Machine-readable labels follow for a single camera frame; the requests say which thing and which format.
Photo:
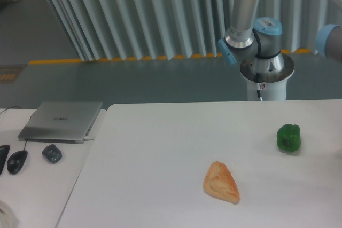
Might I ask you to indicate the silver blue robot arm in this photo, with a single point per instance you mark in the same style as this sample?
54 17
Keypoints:
240 36

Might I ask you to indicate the golden triangular pastry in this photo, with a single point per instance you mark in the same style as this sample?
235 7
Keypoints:
220 184

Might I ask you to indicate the silver closed laptop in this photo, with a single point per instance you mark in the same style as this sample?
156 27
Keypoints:
61 121

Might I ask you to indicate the corrugated grey folding screen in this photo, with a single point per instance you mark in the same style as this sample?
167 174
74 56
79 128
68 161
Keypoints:
168 28

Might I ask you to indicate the green bell pepper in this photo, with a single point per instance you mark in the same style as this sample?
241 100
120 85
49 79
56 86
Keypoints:
288 137

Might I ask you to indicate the dark grey small controller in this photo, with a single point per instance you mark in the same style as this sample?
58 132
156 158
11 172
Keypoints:
52 153

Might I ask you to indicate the black computer mouse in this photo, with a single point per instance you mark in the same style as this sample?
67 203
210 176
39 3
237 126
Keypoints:
16 161

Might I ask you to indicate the black keyboard edge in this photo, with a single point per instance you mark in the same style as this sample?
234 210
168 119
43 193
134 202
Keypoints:
4 150

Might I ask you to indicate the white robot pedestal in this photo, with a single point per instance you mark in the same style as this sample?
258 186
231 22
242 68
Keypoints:
266 79

